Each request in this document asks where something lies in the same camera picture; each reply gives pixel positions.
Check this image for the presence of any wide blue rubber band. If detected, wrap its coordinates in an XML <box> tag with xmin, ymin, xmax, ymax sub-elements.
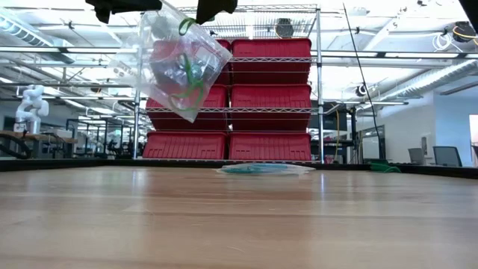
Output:
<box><xmin>223</xmin><ymin>164</ymin><xmax>296</xmax><ymax>176</ymax></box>

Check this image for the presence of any round grey ceiling fixture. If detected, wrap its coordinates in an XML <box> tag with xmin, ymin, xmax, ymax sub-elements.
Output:
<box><xmin>274</xmin><ymin>17</ymin><xmax>296</xmax><ymax>38</ymax></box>

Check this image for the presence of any red plastic storage bin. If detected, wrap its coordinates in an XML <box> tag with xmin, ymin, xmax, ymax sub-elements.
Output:
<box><xmin>231</xmin><ymin>38</ymin><xmax>313</xmax><ymax>85</ymax></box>
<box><xmin>142</xmin><ymin>130</ymin><xmax>228</xmax><ymax>161</ymax></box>
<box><xmin>229</xmin><ymin>84</ymin><xmax>313</xmax><ymax>132</ymax></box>
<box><xmin>149</xmin><ymin>38</ymin><xmax>232</xmax><ymax>86</ymax></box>
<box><xmin>146</xmin><ymin>84</ymin><xmax>229</xmax><ymax>131</ymax></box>
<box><xmin>228</xmin><ymin>131</ymin><xmax>313</xmax><ymax>161</ymax></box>

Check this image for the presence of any wooden workbench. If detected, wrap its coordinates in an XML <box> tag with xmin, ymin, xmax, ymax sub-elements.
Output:
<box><xmin>0</xmin><ymin>130</ymin><xmax>79</xmax><ymax>160</ymax></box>

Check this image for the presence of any dark office chair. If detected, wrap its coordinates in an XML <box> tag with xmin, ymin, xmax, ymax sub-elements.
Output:
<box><xmin>432</xmin><ymin>145</ymin><xmax>463</xmax><ymax>167</ymax></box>
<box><xmin>407</xmin><ymin>147</ymin><xmax>427</xmax><ymax>167</ymax></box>

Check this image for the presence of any black hose loop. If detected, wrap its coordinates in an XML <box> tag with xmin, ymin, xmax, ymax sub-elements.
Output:
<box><xmin>0</xmin><ymin>132</ymin><xmax>33</xmax><ymax>160</ymax></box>

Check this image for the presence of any thin black hanging cable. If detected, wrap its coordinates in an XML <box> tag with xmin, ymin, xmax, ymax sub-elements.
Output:
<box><xmin>342</xmin><ymin>2</ymin><xmax>385</xmax><ymax>161</ymax></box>

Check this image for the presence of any black ceiling cord reel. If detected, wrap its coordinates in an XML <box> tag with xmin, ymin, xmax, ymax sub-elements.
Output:
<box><xmin>450</xmin><ymin>21</ymin><xmax>478</xmax><ymax>44</ymax></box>

